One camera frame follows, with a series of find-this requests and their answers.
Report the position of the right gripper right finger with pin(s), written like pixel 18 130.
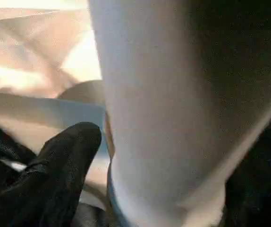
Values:
pixel 258 189

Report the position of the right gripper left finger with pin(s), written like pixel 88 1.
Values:
pixel 46 179

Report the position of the white plastic table leg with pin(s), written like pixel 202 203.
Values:
pixel 182 109

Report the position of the white plastic table top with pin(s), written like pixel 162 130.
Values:
pixel 36 61

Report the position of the black work mat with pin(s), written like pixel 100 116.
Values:
pixel 3 151

